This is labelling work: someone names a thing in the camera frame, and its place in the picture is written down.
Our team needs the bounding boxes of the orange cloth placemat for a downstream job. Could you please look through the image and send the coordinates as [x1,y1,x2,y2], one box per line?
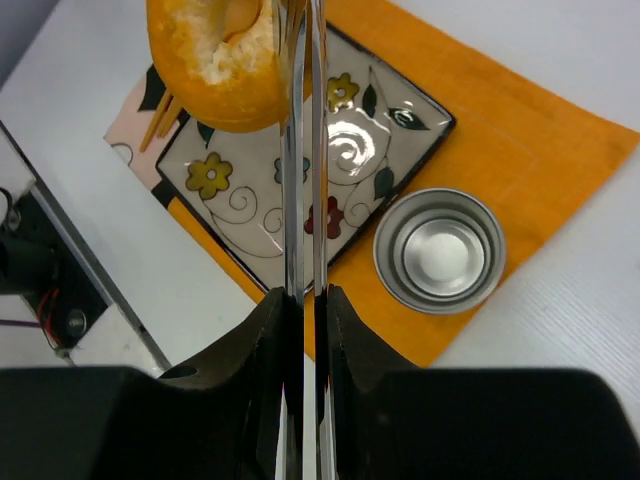
[106,1,639,366]

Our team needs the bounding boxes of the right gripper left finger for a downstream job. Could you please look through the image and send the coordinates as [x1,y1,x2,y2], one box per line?
[159,288,287,479]

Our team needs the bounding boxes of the metal table rail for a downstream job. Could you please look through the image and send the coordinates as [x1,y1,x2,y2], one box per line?
[1,127,170,376]

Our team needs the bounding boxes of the square floral ceramic plate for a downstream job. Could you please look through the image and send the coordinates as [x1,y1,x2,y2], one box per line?
[156,28,455,290]

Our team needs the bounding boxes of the orange bagel bread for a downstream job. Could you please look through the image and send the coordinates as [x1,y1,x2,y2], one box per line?
[146,1,308,133]

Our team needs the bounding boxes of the small metal cup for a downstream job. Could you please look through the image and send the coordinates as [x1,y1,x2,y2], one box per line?
[373,188,507,315]

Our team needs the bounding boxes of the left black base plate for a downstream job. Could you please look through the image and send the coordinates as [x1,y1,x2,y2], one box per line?
[1,189,107,351]

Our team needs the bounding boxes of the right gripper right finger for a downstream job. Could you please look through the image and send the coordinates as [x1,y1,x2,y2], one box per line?
[326,285,417,479]

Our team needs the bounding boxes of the metal tongs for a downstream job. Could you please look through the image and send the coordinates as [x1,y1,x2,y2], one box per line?
[273,1,337,479]

